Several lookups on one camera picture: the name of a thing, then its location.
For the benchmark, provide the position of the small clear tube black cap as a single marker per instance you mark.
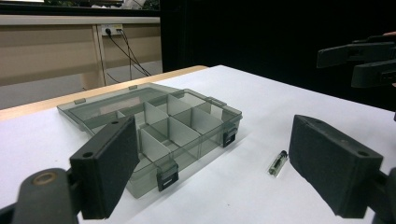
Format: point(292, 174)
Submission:
point(277, 163)

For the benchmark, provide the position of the beige wooden bench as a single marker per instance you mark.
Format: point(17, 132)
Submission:
point(46, 53)

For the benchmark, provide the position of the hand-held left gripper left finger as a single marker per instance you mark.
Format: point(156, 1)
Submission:
point(106, 168)

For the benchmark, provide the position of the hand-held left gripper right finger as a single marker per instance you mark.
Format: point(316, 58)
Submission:
point(330, 165)

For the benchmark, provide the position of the black curtain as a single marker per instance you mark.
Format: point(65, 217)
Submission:
point(264, 34)

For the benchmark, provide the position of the clear grey plastic organizer box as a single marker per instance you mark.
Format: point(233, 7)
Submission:
point(183, 130)

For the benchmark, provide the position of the white wall power outlet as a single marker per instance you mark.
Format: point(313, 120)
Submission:
point(111, 28)

